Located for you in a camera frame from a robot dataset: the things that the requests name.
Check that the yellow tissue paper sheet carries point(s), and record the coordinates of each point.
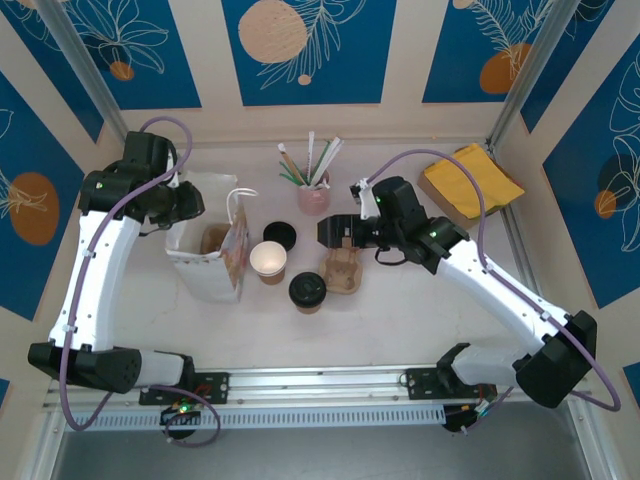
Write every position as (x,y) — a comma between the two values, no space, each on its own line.
(470,180)

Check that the white cartoon animal paper bag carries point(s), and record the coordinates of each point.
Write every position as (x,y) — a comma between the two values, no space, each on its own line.
(210,280)

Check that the black plastic cup lid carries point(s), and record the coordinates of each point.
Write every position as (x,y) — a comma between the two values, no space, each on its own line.
(307,289)
(280,234)

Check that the brown paper coffee cup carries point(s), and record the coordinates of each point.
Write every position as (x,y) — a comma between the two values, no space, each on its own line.
(272,280)
(267,257)
(309,310)

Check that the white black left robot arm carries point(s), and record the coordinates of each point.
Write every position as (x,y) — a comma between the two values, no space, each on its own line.
(95,280)

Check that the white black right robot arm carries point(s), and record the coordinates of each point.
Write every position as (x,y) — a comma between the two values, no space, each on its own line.
(500,290)

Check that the pink straw holder cup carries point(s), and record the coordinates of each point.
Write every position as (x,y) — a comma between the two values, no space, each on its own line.
(314,200)

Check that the brown pulp cup carrier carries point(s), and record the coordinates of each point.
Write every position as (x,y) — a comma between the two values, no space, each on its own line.
(342,277)

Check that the green straw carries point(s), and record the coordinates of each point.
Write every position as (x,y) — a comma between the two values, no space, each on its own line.
(289,178)
(322,157)

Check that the tan wrapped straw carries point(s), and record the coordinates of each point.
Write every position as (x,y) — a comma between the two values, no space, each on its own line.
(293,165)

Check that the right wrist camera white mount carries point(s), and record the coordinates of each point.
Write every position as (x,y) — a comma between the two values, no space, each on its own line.
(367,200)

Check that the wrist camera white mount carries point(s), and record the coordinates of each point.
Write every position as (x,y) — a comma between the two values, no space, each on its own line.
(175,181)
(367,200)

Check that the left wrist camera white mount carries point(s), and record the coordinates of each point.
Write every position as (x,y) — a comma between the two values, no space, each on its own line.
(175,181)

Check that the aluminium frame post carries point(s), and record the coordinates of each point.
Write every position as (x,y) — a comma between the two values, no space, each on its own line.
(90,75)
(525,75)

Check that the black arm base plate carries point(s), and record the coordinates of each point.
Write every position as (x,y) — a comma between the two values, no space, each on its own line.
(420,382)
(215,387)

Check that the aluminium mounting rail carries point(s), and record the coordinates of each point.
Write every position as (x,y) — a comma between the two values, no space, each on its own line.
(320,382)

